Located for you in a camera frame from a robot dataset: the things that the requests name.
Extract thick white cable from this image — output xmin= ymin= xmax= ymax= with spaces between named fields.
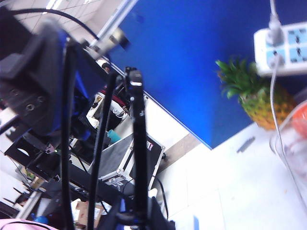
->
xmin=267 ymin=54 xmax=307 ymax=209

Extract teal cylinder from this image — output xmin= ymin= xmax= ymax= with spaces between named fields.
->
xmin=106 ymin=129 xmax=121 ymax=146

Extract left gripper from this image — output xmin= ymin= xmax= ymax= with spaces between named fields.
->
xmin=0 ymin=20 xmax=71 ymax=137

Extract small grey flat strip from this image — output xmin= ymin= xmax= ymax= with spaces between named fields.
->
xmin=236 ymin=136 xmax=256 ymax=154

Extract black framed glasses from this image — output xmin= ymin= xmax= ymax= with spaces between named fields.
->
xmin=59 ymin=40 xmax=148 ymax=230

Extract white power cord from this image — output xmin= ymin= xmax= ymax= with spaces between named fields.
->
xmin=268 ymin=0 xmax=286 ymax=47

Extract brown cardboard box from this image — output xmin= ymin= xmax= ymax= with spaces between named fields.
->
xmin=71 ymin=200 xmax=108 ymax=228

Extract silver partition end post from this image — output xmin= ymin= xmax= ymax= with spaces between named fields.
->
xmin=92 ymin=0 xmax=140 ymax=47

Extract pink fabric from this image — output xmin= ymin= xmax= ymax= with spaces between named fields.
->
xmin=0 ymin=217 xmax=59 ymax=230

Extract white red bag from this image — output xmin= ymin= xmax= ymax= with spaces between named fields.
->
xmin=85 ymin=91 xmax=131 ymax=127

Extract pineapple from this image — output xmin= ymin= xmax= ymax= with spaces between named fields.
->
xmin=215 ymin=57 xmax=299 ymax=132

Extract aluminium black flight case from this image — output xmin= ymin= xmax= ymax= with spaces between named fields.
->
xmin=87 ymin=133 xmax=166 ymax=191

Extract white blue power strip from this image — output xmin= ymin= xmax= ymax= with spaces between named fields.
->
xmin=253 ymin=21 xmax=307 ymax=78

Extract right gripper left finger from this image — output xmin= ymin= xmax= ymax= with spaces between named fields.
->
xmin=97 ymin=198 xmax=135 ymax=230

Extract red tomato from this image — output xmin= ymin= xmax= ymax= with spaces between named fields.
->
xmin=291 ymin=105 xmax=307 ymax=135

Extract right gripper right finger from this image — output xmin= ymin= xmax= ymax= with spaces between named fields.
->
xmin=145 ymin=198 xmax=176 ymax=230

